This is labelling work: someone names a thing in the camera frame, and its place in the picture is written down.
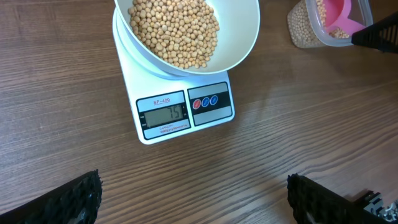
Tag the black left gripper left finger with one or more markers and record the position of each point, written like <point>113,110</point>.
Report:
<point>77,201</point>

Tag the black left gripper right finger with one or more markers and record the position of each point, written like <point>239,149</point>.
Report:
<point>313,203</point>

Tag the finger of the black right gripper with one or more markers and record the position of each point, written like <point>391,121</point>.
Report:
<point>381,35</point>

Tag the pink plastic measuring scoop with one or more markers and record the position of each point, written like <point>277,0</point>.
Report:
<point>337,16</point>

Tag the white digital kitchen scale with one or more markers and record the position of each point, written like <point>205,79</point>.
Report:
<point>164,105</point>

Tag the white bowl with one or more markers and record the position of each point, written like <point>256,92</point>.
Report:
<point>239,28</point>

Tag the soybeans in white bowl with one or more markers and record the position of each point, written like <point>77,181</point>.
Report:
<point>182,33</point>

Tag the clear plastic container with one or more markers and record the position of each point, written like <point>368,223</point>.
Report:
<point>319,23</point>

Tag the pile of soybeans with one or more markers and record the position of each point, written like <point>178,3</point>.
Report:
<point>300,28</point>

